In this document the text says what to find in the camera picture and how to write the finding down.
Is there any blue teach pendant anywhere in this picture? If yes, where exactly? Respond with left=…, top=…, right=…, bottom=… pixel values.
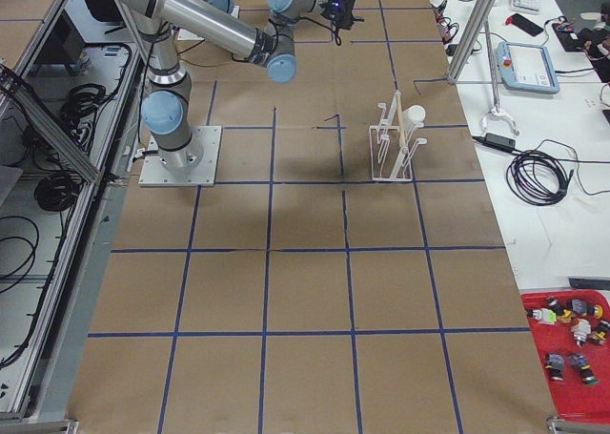
left=496, top=41, right=560, bottom=94

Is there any white plastic cup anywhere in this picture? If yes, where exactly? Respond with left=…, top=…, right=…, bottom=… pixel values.
left=402, top=105, right=426, bottom=131

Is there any wooden rack dowel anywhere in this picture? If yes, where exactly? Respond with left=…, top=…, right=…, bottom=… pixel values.
left=394, top=91, right=409, bottom=154

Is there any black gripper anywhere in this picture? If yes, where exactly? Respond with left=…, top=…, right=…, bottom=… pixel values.
left=328, top=0, right=355, bottom=29

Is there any white wire cup rack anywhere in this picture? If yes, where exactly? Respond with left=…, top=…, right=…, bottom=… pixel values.
left=368, top=95, right=427, bottom=182

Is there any coiled black cable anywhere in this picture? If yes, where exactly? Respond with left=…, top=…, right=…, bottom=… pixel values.
left=505, top=140, right=580, bottom=210

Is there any aluminium frame post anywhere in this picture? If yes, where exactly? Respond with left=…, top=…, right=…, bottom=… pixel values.
left=447, top=0, right=496, bottom=84

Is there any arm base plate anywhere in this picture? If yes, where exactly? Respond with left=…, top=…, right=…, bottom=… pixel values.
left=138, top=126, right=222, bottom=187

